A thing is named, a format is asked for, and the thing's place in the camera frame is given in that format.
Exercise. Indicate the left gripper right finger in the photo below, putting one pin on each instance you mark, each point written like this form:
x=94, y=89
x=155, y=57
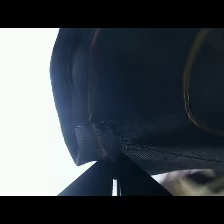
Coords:
x=140, y=183

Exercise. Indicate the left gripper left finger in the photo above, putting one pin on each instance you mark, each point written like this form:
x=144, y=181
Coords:
x=96, y=181

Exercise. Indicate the dark blue jeans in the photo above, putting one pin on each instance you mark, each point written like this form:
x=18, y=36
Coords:
x=133, y=93

